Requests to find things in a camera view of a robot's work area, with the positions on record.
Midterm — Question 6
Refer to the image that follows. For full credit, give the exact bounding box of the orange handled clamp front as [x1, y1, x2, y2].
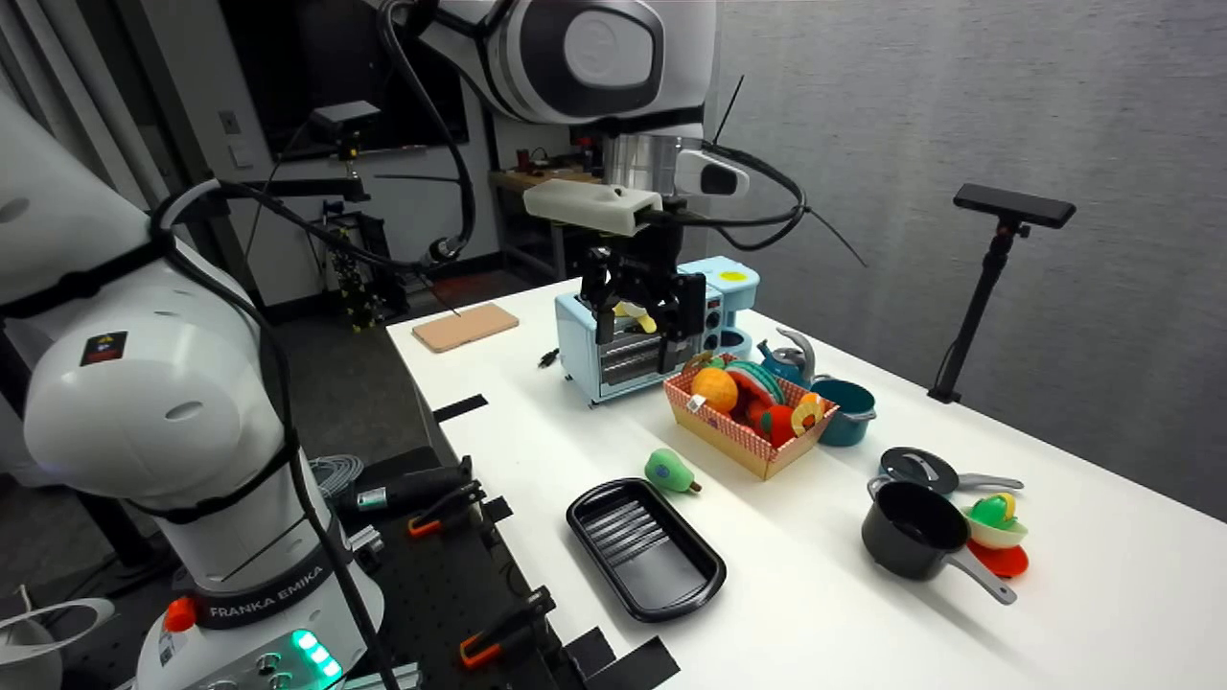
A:
[455, 588, 554, 672]

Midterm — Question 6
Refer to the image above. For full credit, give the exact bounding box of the teal toy kettle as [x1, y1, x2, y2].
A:
[760, 330, 815, 388]

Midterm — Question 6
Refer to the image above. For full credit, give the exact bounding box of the brown cork board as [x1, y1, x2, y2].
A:
[412, 303, 516, 351]

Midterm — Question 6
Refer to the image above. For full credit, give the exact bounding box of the orange handled clamp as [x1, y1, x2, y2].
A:
[405, 478, 511, 540]
[455, 588, 554, 672]

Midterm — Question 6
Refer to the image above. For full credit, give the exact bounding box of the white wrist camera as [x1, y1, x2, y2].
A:
[520, 180, 663, 238]

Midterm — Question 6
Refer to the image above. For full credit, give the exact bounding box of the light blue toy oven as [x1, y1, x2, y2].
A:
[554, 258, 760, 406]

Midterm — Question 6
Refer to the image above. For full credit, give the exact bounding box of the green pear plush toy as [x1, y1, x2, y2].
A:
[642, 447, 702, 496]

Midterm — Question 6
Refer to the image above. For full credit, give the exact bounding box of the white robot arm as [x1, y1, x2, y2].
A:
[0, 0, 715, 690]

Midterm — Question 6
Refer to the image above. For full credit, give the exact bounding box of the yellow banana plush toy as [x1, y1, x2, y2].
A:
[614, 300, 659, 332]

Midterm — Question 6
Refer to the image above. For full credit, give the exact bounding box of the dark grey toy pan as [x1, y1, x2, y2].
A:
[866, 443, 1021, 496]

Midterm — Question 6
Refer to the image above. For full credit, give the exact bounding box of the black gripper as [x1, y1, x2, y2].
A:
[579, 211, 704, 340]

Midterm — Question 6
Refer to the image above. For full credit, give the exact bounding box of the black toy pot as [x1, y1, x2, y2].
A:
[864, 482, 1016, 604]

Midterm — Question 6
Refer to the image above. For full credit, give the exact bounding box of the black plastic tray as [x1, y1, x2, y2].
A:
[564, 478, 729, 625]

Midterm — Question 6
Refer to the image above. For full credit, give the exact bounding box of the red checkered cardboard box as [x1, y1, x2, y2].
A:
[663, 359, 835, 478]

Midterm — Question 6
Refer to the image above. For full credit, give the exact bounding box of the black camera stand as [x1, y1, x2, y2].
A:
[926, 184, 1077, 401]

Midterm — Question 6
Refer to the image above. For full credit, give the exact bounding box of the teal toy bowl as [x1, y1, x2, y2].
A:
[815, 381, 874, 447]

